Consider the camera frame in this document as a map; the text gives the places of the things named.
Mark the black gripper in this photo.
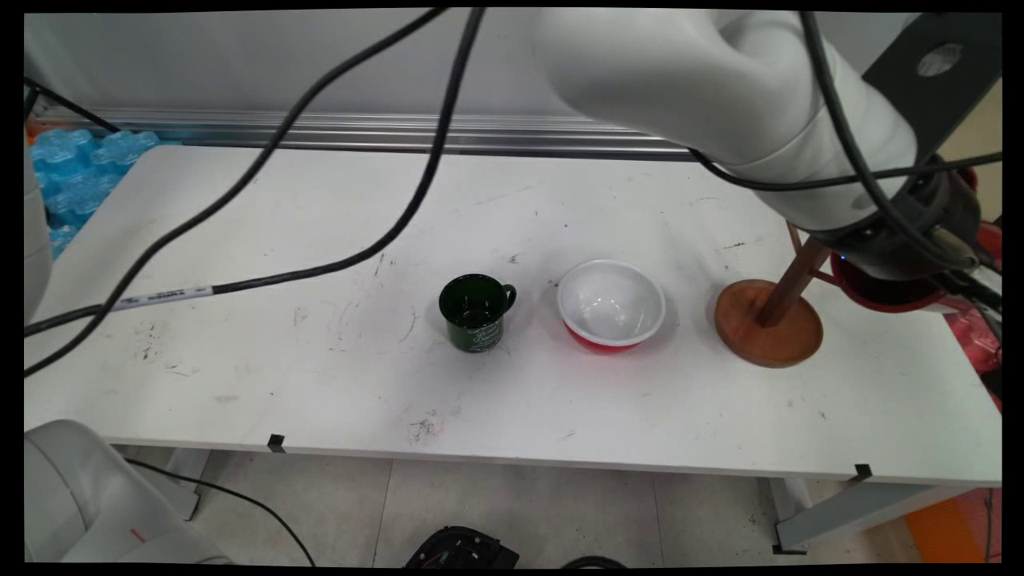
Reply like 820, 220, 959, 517
800, 160, 982, 282

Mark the red ceramic mug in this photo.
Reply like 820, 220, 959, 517
828, 164, 1002, 314

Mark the red plastic bag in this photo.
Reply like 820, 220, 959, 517
944, 308, 1002, 413

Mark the wooden mug tree stand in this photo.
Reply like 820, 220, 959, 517
714, 222, 837, 370

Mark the grey table leg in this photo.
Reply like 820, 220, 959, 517
771, 476, 986, 554
163, 448, 212, 521

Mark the orange floor object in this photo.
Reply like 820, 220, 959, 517
904, 488, 1002, 565

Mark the red bowl white inside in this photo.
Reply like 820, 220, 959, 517
557, 258, 667, 354

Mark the dark green printed mug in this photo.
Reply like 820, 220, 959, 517
438, 274, 518, 354

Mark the black device on floor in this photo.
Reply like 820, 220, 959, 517
403, 525, 521, 569

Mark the blue water bottle pack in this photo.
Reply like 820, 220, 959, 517
30, 128, 161, 261

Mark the thin black rod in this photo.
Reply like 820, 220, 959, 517
24, 78, 122, 134

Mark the plain black robot cable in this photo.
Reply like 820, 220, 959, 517
24, 8, 449, 378
688, 148, 1002, 193
798, 10, 981, 273

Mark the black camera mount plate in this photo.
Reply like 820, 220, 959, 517
862, 12, 1002, 165

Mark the horizontal aluminium frame rail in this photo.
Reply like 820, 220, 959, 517
32, 108, 697, 162

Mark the black floor cable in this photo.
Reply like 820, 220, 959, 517
122, 457, 318, 567

